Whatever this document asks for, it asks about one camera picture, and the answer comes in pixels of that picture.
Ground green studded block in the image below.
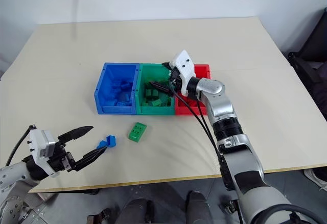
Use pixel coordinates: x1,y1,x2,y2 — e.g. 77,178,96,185
127,121,148,142

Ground blue plastic bin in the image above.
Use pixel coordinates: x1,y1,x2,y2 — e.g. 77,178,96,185
94,62,141,115

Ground black chair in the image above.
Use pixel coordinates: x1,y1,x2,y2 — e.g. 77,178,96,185
288,6,327,122

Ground dark rounded shape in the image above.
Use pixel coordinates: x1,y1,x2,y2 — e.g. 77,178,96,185
122,198,155,224
185,190,213,224

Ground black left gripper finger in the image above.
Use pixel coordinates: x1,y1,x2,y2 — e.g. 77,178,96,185
72,145,107,171
57,126,94,143

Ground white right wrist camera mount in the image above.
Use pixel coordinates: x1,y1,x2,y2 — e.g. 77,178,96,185
170,49,197,97

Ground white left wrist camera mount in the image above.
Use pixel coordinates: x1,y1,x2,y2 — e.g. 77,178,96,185
27,128,61,179

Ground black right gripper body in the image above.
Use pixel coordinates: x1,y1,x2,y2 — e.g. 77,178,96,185
168,67,183,91

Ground red plastic bin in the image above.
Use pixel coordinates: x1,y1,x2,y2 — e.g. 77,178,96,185
174,64,212,116

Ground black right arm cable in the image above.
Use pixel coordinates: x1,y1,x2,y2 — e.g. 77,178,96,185
176,92,225,156
171,88,232,190

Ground green plastic bin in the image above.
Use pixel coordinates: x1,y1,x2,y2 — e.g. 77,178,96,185
135,63,177,115

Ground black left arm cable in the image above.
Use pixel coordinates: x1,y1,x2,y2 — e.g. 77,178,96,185
5,124,36,166

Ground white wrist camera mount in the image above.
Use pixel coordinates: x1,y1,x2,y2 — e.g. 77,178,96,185
27,128,61,179
170,49,197,97

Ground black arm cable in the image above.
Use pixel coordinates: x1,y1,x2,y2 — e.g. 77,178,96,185
176,92,225,156
171,88,232,190
5,124,36,166

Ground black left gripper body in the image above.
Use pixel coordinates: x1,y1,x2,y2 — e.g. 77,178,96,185
48,141,77,175

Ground small blue block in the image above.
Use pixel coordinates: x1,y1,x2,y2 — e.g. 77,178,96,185
96,135,117,150

